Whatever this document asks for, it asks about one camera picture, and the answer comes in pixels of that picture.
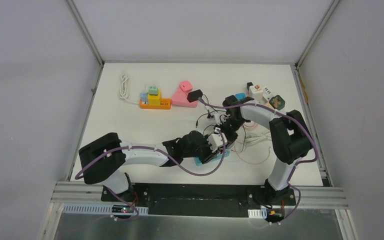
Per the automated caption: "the yellow plug adapter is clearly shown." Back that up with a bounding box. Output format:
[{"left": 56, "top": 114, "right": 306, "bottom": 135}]
[{"left": 147, "top": 89, "right": 162, "bottom": 106}]

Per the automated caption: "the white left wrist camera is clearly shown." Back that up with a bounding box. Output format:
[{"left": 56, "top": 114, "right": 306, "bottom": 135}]
[{"left": 207, "top": 133, "right": 227, "bottom": 153}]

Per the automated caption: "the black power adapter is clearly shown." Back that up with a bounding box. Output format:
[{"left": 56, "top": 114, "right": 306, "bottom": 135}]
[{"left": 186, "top": 89, "right": 203, "bottom": 103}]

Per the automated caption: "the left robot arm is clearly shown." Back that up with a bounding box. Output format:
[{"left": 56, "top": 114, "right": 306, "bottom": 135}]
[{"left": 74, "top": 129, "right": 228, "bottom": 203}]

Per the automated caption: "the green plug adapter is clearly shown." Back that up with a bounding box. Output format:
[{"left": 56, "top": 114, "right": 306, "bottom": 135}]
[{"left": 148, "top": 85, "right": 159, "bottom": 96}]

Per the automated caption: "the teal power strip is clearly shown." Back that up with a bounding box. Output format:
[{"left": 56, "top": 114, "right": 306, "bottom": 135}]
[{"left": 194, "top": 150, "right": 231, "bottom": 166}]

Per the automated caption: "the blue square plug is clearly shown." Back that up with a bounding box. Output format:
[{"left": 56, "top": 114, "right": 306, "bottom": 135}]
[{"left": 234, "top": 92, "right": 247, "bottom": 101}]

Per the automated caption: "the thin black adapter cable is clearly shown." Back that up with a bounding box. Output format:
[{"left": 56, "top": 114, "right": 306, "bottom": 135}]
[{"left": 194, "top": 94, "right": 248, "bottom": 153}]

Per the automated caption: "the white cube socket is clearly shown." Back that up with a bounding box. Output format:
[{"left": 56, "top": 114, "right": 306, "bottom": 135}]
[{"left": 248, "top": 85, "right": 274, "bottom": 103}]

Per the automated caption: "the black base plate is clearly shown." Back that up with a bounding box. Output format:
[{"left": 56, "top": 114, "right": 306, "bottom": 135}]
[{"left": 118, "top": 183, "right": 298, "bottom": 218}]

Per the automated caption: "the pink plug adapter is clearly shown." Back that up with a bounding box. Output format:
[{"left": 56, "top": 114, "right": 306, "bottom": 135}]
[{"left": 179, "top": 80, "right": 193, "bottom": 93}]

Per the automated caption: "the pink triangular power strip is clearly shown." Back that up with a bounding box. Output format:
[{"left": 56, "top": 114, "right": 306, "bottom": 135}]
[{"left": 171, "top": 87, "right": 198, "bottom": 108}]

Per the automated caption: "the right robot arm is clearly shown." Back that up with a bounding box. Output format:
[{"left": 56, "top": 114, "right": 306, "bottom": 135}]
[{"left": 218, "top": 95, "right": 316, "bottom": 205}]

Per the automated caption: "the white orange-strip cable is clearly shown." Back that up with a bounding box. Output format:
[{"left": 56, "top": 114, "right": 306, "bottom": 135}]
[{"left": 118, "top": 70, "right": 141, "bottom": 106}]

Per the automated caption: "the green patterned plug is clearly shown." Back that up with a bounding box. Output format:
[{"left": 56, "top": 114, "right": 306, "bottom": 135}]
[{"left": 269, "top": 95, "right": 286, "bottom": 110}]

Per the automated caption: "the light blue plug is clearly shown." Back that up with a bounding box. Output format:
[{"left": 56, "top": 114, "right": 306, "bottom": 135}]
[{"left": 139, "top": 92, "right": 148, "bottom": 103}]

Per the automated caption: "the orange power strip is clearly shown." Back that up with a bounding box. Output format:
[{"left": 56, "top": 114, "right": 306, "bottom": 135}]
[{"left": 139, "top": 98, "right": 172, "bottom": 110}]

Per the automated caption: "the small black plug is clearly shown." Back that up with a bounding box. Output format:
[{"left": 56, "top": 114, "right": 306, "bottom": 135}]
[{"left": 246, "top": 82, "right": 254, "bottom": 91}]

